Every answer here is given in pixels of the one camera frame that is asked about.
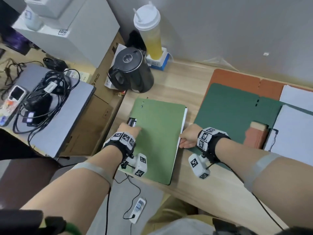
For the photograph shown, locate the person's left hand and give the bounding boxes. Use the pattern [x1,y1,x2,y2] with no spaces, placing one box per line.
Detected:
[117,122,142,145]

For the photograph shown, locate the person's right hand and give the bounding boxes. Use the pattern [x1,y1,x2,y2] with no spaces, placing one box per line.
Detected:
[179,123,203,149]

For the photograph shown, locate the olive green folder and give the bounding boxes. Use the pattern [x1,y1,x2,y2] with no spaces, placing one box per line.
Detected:
[119,98,188,186]

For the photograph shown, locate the dark green folder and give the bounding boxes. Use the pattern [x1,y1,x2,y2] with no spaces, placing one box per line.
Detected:
[188,83,313,169]

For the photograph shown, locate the orange folder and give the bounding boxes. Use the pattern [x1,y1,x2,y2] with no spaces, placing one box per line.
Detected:
[206,69,313,101]

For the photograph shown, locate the person's left forearm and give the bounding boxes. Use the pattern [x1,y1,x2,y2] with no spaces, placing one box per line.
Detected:
[21,144,123,235]

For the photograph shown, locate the person's right forearm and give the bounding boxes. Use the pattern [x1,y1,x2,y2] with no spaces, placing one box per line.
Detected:
[215,138,313,230]

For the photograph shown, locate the person's khaki trousers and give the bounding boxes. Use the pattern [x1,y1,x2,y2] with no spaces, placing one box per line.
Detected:
[146,195,199,227]

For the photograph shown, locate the wrist tracker with marker cubes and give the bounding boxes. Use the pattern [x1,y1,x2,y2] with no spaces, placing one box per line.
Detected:
[102,131,148,178]
[188,127,231,180]

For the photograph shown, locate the brown cardboard box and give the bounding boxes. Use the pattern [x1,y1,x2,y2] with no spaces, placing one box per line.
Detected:
[60,31,127,157]

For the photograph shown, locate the black electric kettle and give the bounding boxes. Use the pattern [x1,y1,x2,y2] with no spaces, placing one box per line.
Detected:
[107,47,155,94]

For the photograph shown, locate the grey laptop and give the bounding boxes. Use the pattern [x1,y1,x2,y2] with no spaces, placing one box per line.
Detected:
[0,64,96,158]

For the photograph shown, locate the blue and white box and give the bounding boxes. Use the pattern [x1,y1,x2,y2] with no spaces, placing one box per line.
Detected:
[146,47,171,71]

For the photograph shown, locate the white power strip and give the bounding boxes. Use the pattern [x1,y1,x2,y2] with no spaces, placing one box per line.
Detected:
[129,197,147,224]

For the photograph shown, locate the black power adapter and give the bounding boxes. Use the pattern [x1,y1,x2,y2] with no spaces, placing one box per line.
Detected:
[43,57,68,72]

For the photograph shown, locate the blank white paper sheets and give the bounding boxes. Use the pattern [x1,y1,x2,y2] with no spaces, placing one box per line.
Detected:
[279,85,313,112]
[264,105,313,167]

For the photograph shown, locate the plastic cup with white lid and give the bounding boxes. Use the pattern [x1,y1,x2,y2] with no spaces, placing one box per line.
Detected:
[133,4,163,60]

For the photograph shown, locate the white printer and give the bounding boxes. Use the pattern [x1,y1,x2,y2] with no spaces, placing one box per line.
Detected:
[12,0,120,69]

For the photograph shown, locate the white handheld device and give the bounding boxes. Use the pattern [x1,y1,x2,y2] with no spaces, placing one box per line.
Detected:
[0,85,27,127]

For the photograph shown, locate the white mug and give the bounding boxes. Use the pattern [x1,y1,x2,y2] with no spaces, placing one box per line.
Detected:
[24,6,44,32]

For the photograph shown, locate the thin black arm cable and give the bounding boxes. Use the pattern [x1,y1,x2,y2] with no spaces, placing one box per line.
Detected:
[208,162,285,231]
[104,164,129,235]

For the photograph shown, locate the bundle of black cables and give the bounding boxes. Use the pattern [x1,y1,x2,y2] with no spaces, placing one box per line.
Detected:
[12,70,81,135]

